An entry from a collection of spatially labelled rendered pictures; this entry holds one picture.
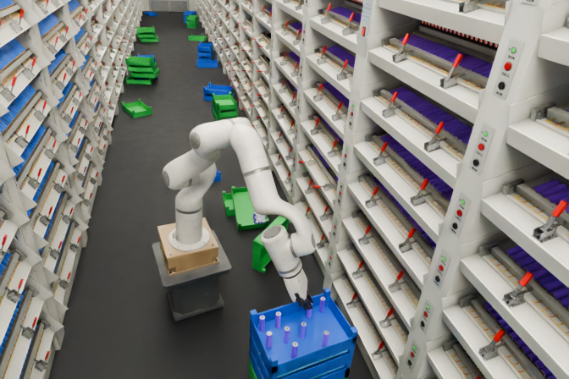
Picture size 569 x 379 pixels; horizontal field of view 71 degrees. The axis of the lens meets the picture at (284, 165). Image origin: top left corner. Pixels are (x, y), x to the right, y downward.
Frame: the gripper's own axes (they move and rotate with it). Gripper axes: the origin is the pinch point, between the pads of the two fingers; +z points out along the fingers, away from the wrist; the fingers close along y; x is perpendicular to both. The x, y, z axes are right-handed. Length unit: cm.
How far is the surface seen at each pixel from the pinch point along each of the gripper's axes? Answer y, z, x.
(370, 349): -15, 49, 10
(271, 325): 5.8, 1.7, -13.4
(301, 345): 12.0, 6.4, -3.4
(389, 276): -18.3, 13.5, 27.2
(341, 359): 11.8, 16.5, 7.0
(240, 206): -119, 23, -65
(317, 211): -84, 19, -7
